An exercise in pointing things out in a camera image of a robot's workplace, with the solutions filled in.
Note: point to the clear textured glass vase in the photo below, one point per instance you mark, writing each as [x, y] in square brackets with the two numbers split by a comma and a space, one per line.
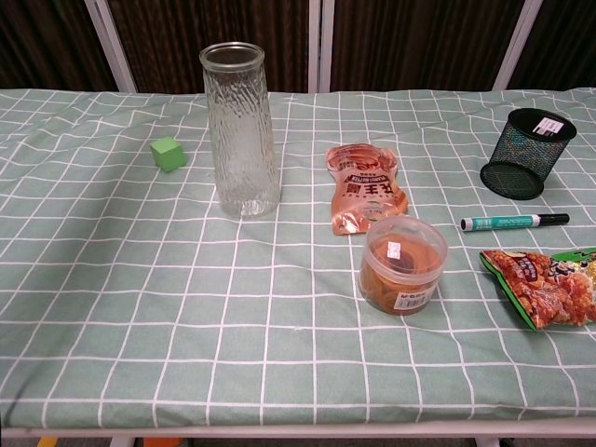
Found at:
[242, 139]

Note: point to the orange peanut butter pouch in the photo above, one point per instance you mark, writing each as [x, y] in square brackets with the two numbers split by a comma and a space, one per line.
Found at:
[368, 186]

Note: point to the clear tub of rubber bands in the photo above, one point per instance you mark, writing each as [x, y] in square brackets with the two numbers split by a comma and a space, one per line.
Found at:
[400, 270]

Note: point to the green cube block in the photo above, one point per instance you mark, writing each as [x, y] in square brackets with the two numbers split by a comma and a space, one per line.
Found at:
[168, 154]

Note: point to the green white checked tablecloth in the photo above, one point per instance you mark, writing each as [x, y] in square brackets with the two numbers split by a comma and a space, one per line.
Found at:
[186, 326]

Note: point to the green and white marker pen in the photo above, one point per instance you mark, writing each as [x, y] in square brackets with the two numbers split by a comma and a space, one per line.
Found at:
[507, 222]

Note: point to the black mesh pen holder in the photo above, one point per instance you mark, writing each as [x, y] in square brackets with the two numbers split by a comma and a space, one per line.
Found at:
[526, 158]

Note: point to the green orange snack bag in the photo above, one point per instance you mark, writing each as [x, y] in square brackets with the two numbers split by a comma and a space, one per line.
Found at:
[545, 288]

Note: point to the white metal frame post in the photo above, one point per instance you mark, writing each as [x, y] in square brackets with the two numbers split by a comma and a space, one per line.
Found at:
[320, 46]
[112, 46]
[517, 46]

